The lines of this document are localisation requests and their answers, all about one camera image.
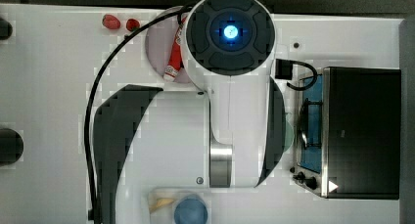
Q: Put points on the black toaster oven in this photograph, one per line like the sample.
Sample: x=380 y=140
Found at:
x=348 y=133

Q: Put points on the grey round plate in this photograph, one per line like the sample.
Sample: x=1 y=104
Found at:
x=158 y=47

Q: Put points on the black round pan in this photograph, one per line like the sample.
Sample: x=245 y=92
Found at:
x=11 y=146

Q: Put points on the blue cup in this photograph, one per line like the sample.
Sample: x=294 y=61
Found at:
x=191 y=210

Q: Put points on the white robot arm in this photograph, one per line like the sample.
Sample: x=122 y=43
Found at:
x=226 y=132

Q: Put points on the dark red strawberry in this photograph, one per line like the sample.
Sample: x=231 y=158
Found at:
x=132 y=24

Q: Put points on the light red strawberry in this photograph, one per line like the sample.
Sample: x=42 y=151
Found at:
x=110 y=22

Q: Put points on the red ketchup bottle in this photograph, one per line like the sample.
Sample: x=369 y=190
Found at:
x=174 y=64

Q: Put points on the yellow banana toy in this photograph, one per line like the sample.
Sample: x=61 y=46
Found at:
x=157 y=201

